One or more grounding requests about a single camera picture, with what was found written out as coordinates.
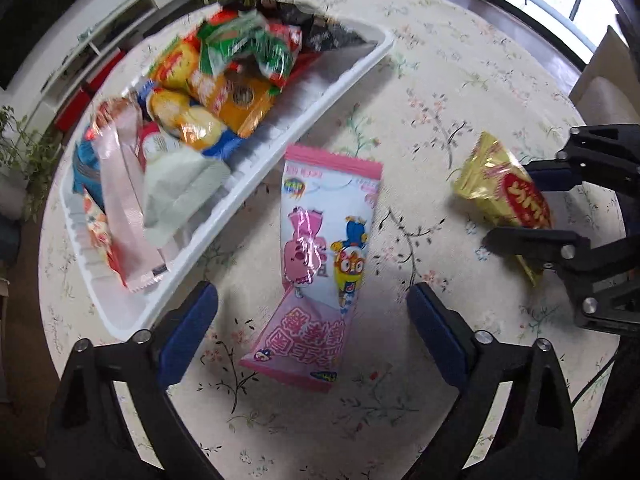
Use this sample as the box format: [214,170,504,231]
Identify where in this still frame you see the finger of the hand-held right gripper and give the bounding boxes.
[484,226,640,333]
[520,124,640,196]

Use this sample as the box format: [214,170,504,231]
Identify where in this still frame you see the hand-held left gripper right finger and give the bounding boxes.
[402,282,581,480]

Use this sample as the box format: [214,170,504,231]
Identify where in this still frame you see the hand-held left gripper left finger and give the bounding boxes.
[45,281,224,480]

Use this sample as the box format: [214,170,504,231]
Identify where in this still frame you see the yellow gold packet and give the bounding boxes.
[451,131,554,287]

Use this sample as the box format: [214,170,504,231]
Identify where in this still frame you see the red white patterned packet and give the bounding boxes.
[81,191,127,287]

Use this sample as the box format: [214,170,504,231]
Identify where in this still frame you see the pale pink packet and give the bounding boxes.
[89,96,169,294]

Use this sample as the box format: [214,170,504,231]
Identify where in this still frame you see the white green red packet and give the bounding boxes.
[135,122,234,249]

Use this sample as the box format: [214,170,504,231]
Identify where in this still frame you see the pink cartoon packet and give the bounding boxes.
[239,144,384,394]

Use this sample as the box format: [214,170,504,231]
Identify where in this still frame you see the light blue packet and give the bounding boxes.
[72,137,107,211]

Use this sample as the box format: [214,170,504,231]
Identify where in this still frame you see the orange cartoon packet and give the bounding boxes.
[192,67,279,139]

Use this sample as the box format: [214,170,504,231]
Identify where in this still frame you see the white plastic tray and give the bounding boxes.
[59,7,396,343]

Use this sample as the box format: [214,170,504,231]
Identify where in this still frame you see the black packet white graphic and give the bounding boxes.
[300,14,369,54]

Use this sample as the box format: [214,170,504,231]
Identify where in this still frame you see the floral tablecloth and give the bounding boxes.
[37,0,626,480]

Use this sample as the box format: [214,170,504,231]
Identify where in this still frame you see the black framed glass door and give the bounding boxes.
[425,0,640,72]

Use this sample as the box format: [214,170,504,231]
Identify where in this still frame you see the trailing pothos plant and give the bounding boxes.
[0,105,63,222]

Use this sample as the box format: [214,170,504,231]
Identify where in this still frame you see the red storage box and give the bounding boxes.
[54,87,89,132]
[84,50,127,94]

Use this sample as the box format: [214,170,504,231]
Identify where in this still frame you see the white television console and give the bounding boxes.
[0,0,168,128]

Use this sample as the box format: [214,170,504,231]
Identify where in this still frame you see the black cable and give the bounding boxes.
[569,347,624,409]

